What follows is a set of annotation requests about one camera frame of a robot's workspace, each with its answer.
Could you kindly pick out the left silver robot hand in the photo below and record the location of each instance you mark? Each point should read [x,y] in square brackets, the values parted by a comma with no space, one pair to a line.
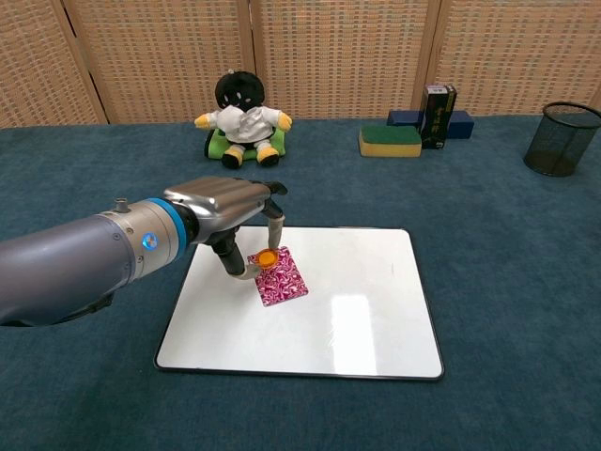
[220,199]

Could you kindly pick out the small orange cap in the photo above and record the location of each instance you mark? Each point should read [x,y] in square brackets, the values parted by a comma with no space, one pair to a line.
[266,259]

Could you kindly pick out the pink patterned square packet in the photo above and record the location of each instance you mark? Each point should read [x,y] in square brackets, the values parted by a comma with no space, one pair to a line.
[284,284]

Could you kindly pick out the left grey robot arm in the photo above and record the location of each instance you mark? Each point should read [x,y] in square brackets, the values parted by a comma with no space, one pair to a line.
[70,253]

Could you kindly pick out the white board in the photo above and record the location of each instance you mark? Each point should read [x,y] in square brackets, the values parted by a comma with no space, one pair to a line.
[357,310]

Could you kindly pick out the green plush seat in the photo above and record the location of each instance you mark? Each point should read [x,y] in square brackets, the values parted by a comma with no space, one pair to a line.
[215,146]

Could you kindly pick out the black plush doll white shirt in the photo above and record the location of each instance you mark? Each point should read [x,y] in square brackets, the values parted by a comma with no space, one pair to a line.
[241,117]

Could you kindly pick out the woven folding screen panel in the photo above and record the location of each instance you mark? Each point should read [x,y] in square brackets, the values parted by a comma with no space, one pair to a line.
[343,56]
[516,51]
[33,61]
[159,56]

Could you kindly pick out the yellow green sponge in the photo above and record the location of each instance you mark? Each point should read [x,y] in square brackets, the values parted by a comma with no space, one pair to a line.
[389,141]

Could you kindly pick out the black box gold print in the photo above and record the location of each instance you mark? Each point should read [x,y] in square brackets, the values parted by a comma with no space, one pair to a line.
[438,117]

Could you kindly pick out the blue rectangular block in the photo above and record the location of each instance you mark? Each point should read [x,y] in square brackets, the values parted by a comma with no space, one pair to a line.
[462,124]

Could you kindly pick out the black mesh pen holder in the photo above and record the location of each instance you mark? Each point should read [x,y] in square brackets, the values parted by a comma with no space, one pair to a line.
[556,141]

